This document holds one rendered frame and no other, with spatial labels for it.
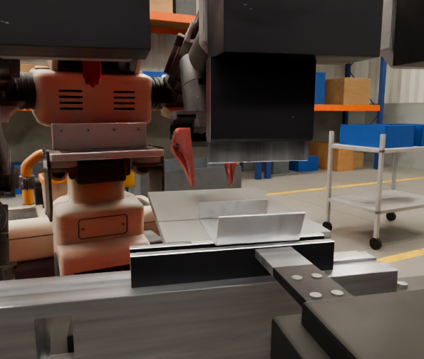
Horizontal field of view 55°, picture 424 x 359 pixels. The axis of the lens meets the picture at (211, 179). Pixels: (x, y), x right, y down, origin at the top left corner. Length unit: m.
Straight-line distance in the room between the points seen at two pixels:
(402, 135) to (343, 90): 4.62
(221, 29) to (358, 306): 0.24
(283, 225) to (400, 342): 0.23
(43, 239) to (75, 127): 0.45
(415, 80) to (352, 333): 9.02
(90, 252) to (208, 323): 0.68
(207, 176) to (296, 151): 2.61
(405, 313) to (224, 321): 0.22
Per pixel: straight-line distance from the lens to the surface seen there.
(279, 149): 0.40
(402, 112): 9.31
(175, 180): 2.91
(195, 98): 0.60
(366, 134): 3.74
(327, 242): 0.43
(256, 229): 0.39
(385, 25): 0.50
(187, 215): 0.51
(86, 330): 0.39
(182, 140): 0.56
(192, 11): 6.87
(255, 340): 0.42
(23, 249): 1.33
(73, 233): 1.06
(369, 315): 0.21
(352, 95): 8.45
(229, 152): 0.38
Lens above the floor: 1.13
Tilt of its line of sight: 9 degrees down
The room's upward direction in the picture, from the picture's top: straight up
